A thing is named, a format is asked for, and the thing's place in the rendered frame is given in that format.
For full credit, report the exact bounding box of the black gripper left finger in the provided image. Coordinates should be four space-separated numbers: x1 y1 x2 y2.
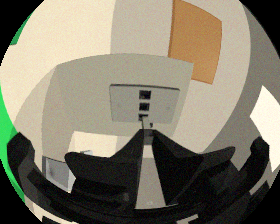
64 129 145 209

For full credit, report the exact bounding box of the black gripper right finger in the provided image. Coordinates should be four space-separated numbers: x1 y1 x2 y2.
152 129 236 206

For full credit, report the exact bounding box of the grey panel with socket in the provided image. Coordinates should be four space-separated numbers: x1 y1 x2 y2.
56 53 193 137

